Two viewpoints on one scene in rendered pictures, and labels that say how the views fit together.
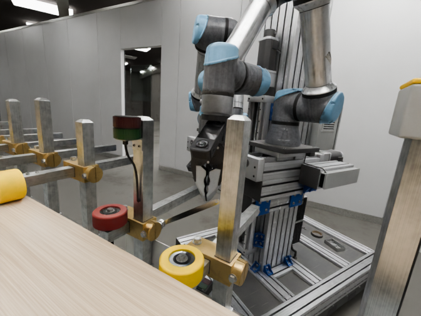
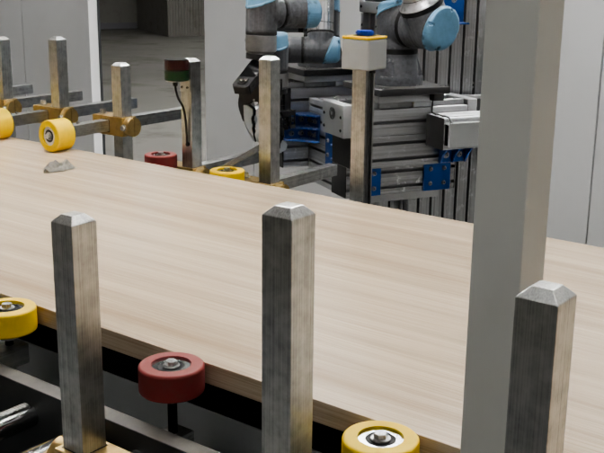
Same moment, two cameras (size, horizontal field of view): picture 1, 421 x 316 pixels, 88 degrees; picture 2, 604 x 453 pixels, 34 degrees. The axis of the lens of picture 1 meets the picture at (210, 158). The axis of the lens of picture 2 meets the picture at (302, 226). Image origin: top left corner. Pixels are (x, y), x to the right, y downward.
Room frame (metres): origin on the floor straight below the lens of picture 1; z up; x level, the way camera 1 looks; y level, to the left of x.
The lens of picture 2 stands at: (-1.85, -0.44, 1.38)
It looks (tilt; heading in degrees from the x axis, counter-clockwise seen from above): 15 degrees down; 8
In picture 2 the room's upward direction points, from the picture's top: 1 degrees clockwise
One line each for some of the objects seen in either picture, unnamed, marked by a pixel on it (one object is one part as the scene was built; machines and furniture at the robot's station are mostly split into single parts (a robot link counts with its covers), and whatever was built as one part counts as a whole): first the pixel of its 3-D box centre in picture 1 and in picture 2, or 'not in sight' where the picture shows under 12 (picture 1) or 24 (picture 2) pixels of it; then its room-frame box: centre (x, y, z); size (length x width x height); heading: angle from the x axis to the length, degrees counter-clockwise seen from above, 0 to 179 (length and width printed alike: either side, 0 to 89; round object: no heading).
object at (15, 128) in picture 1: (19, 156); (6, 119); (0.91, 0.82, 0.91); 0.04 x 0.04 x 0.48; 60
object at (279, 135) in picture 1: (283, 132); (396, 65); (0.97, -0.31, 1.09); 0.15 x 0.15 x 0.10
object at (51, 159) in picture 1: (44, 157); (56, 114); (0.79, 0.62, 0.94); 0.14 x 0.06 x 0.05; 60
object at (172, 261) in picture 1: (180, 282); (226, 191); (0.34, 0.04, 0.85); 0.08 x 0.08 x 0.11
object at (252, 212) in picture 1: (227, 239); (280, 183); (0.51, -0.06, 0.84); 0.44 x 0.03 x 0.04; 150
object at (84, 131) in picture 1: (88, 194); (123, 153); (0.66, 0.39, 0.87); 0.04 x 0.04 x 0.48; 60
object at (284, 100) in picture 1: (289, 105); (399, 22); (0.96, -0.32, 1.20); 0.13 x 0.12 x 0.14; 40
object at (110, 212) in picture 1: (110, 229); (161, 174); (0.50, 0.24, 0.85); 0.08 x 0.08 x 0.11
